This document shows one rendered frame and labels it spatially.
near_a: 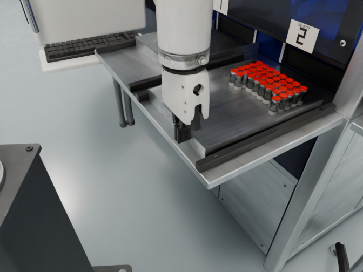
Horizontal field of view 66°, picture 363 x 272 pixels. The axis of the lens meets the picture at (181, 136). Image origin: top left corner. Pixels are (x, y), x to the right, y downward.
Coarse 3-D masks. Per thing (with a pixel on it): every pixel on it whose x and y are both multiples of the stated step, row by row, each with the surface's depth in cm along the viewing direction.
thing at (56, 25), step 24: (48, 0) 109; (72, 0) 113; (96, 0) 117; (120, 0) 121; (144, 0) 125; (48, 24) 114; (72, 24) 118; (96, 24) 122; (120, 24) 127; (144, 24) 132
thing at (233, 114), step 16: (240, 64) 82; (224, 80) 81; (160, 96) 74; (224, 96) 74; (240, 96) 74; (256, 96) 74; (160, 112) 69; (224, 112) 69; (240, 112) 69; (256, 112) 69; (288, 112) 69; (304, 112) 66; (208, 128) 64; (224, 128) 64; (240, 128) 64; (256, 128) 59; (192, 144) 58; (208, 144) 60; (224, 144) 56
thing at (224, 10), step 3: (213, 0) 94; (216, 0) 93; (219, 0) 92; (222, 0) 91; (225, 0) 89; (213, 3) 95; (216, 3) 94; (219, 3) 92; (222, 3) 91; (225, 3) 90; (213, 6) 96; (216, 6) 94; (219, 6) 93; (222, 6) 92; (225, 6) 90; (216, 9) 95; (219, 9) 93; (222, 9) 92; (225, 9) 91; (222, 12) 93; (225, 12) 91
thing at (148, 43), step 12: (144, 36) 99; (156, 36) 101; (216, 36) 106; (228, 36) 106; (144, 48) 94; (156, 48) 98; (216, 48) 98; (228, 48) 98; (240, 48) 91; (252, 48) 93; (156, 60) 88
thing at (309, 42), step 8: (296, 24) 70; (304, 24) 68; (288, 32) 73; (296, 32) 71; (312, 32) 67; (288, 40) 74; (304, 40) 70; (312, 40) 68; (304, 48) 70; (312, 48) 68
